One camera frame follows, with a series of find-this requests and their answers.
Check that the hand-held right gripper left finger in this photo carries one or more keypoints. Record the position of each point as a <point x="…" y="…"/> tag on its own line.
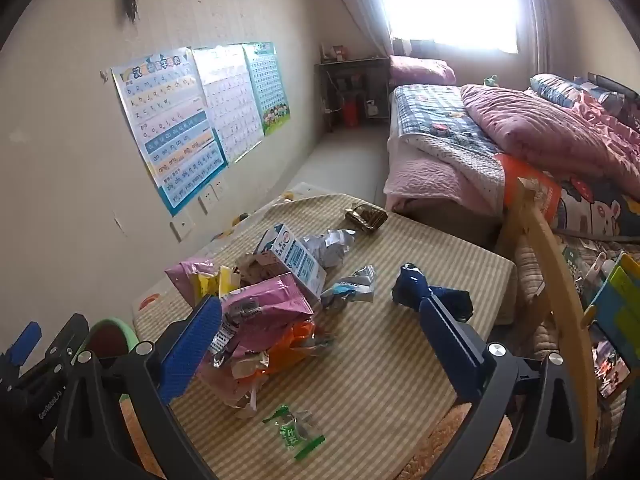
<point x="192" y="350"/>

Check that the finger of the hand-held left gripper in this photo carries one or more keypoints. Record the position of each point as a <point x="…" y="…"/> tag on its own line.
<point x="25" y="342"/>
<point x="70" y="332"/>

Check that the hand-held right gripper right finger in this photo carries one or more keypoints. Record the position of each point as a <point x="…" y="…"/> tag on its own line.
<point x="450" y="350"/>

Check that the red bin with green rim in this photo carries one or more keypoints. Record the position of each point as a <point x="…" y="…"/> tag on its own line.
<point x="107" y="342"/>

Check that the dark blue wrapper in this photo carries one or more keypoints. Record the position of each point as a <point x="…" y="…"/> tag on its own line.
<point x="415" y="287"/>

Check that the yellow wrapper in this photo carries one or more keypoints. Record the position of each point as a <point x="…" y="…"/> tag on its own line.
<point x="225" y="280"/>

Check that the small pink wrapper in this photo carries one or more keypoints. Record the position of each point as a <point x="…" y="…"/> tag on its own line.
<point x="187" y="272"/>

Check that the pink bag with dark print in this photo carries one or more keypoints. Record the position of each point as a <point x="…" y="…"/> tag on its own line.
<point x="270" y="300"/>

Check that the orange wrapper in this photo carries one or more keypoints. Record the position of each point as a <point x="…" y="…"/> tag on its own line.
<point x="292" y="345"/>

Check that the blue and silver wrapper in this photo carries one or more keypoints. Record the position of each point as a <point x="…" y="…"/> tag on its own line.
<point x="350" y="287"/>

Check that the green candy wrapper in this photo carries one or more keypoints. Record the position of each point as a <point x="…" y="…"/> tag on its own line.
<point x="290" y="432"/>

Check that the blue and white milk carton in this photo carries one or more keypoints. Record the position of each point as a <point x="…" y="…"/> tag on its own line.
<point x="295" y="260"/>

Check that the striped beige table cloth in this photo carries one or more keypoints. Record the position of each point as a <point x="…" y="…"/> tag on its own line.
<point x="380" y="360"/>

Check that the brown woven wallet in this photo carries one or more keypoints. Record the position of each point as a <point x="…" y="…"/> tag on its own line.
<point x="370" y="219"/>

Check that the teal picture board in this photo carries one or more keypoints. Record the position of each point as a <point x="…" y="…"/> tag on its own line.
<point x="617" y="310"/>

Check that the pink bedspread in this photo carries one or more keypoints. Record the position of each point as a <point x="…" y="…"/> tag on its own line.
<point x="420" y="180"/>

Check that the orange bag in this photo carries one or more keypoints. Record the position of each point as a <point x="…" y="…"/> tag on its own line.
<point x="530" y="180"/>

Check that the white dotted blanket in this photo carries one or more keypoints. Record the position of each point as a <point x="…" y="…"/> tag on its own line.
<point x="450" y="160"/>

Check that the cartoon printed blanket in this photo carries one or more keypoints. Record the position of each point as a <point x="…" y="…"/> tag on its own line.
<point x="600" y="210"/>

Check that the pink quilt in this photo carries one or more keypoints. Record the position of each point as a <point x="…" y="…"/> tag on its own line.
<point x="535" y="130"/>

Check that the plaid bed sheet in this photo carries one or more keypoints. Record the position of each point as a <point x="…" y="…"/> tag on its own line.
<point x="430" y="110"/>

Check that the small white box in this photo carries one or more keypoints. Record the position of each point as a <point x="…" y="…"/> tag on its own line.
<point x="371" y="109"/>

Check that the red container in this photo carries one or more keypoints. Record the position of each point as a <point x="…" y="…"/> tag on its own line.
<point x="350" y="110"/>

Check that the pink pillow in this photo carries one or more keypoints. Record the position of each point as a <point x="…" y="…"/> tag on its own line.
<point x="420" y="70"/>

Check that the blue patterned pillow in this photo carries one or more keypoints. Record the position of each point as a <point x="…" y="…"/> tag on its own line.
<point x="560" y="90"/>

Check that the dark bedside shelf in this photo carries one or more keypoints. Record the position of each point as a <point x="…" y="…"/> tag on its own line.
<point x="350" y="70"/>

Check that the bright window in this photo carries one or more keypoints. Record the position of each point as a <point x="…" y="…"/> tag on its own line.
<point x="450" y="0"/>

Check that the sheer curtain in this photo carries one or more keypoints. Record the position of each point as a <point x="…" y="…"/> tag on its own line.
<point x="360" y="10"/>

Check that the white wall socket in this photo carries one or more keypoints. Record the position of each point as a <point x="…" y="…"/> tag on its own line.
<point x="219" y="192"/>
<point x="182" y="230"/>
<point x="204" y="204"/>

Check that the wooden chair frame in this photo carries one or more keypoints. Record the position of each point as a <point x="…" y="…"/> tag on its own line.
<point x="545" y="240"/>

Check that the blue wall poster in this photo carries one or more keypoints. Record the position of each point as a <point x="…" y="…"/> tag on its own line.
<point x="165" y="130"/>

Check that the white wall poster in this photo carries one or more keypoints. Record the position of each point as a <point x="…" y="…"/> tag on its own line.
<point x="225" y="100"/>

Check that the green-edged wall poster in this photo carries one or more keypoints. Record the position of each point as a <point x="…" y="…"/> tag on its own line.
<point x="267" y="90"/>

